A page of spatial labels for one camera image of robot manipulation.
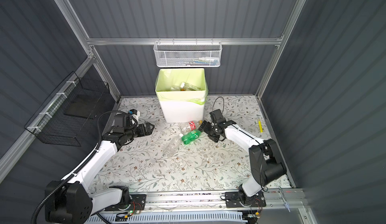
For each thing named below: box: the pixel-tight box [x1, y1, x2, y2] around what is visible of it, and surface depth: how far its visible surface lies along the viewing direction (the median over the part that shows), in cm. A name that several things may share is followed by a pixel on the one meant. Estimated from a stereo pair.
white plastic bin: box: [158, 100, 205, 123], surface depth 96 cm
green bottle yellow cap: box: [181, 129, 202, 145], surface depth 95 cm
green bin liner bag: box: [155, 68, 209, 105], surface depth 96 cm
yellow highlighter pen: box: [257, 120, 263, 134], surface depth 104 cm
